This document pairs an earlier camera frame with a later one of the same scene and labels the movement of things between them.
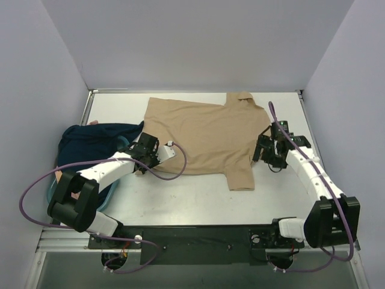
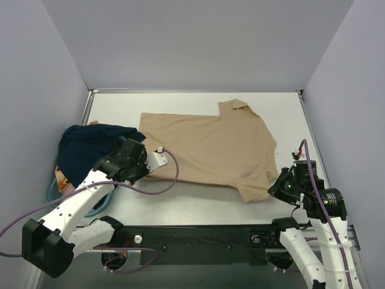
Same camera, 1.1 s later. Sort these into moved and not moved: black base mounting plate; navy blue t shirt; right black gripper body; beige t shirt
Moved: right black gripper body; beige t shirt
Not moved: black base mounting plate; navy blue t shirt
